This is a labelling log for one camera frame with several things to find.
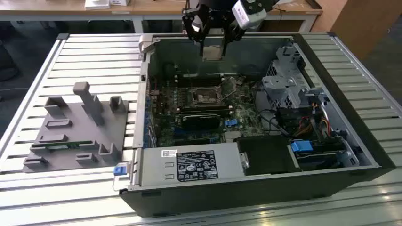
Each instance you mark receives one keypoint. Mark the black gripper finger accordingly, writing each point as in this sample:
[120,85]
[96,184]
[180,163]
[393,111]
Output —
[193,35]
[234,33]

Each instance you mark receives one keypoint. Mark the silver square CPU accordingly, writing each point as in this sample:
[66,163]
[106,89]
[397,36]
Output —
[214,53]

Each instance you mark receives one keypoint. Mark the black RAM slot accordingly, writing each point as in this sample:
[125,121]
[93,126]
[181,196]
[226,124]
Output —
[204,112]
[204,84]
[204,108]
[194,78]

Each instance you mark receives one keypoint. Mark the CPU socket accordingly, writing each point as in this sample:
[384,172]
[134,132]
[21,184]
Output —
[204,96]

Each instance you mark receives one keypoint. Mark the silver disk bay cage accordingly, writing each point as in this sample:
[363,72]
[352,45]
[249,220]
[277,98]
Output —
[280,94]

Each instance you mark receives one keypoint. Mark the white box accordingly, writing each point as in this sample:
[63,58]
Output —
[98,4]

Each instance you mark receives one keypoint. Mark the green motherboard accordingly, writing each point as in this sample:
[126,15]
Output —
[245,113]

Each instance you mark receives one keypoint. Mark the black graphics card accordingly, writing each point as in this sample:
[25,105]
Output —
[201,122]

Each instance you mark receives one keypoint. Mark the blue motherboard connector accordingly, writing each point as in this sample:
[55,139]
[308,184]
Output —
[230,123]

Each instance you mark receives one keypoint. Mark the wooden cabinet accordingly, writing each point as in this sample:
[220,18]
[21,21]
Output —
[361,23]

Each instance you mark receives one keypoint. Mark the wooden desk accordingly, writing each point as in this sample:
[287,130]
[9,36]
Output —
[63,10]

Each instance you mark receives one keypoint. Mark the small silver heat sink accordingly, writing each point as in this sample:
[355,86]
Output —
[233,136]

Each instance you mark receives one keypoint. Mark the grey parts rack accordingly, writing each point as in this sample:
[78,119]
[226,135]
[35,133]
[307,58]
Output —
[78,141]

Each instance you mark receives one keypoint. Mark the silver power supply unit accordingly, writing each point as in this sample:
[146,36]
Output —
[157,169]

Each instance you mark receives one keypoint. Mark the black hard disk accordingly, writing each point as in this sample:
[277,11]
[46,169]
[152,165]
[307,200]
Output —
[315,160]

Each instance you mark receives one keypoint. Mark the green RAM stick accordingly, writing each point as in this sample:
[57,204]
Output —
[74,144]

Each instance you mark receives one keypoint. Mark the blue case latch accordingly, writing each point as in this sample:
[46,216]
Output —
[120,171]

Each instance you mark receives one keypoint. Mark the black PC case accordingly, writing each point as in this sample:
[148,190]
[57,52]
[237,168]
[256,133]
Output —
[220,200]

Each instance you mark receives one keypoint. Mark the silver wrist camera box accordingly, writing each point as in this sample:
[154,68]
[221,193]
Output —
[248,14]

